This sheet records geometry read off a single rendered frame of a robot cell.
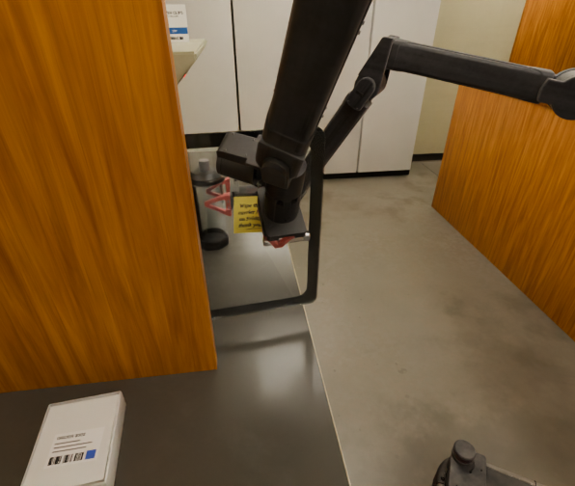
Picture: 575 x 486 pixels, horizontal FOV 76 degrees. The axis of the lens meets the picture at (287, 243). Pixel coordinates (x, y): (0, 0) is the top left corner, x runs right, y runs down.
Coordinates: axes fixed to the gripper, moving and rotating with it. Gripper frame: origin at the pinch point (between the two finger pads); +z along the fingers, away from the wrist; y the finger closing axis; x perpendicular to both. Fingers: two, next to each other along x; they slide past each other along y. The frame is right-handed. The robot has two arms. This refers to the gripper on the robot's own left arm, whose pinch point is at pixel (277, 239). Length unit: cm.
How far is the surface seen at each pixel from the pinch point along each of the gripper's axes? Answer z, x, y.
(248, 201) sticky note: -4.2, -4.4, -6.5
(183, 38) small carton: -18.6, -12.0, -35.4
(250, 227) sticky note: 0.8, -4.4, -4.2
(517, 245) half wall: 133, 183, -56
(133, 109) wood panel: -24.9, -19.4, -6.8
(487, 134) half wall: 108, 190, -135
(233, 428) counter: 15.2, -12.4, 27.9
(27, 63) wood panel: -29.6, -30.1, -10.2
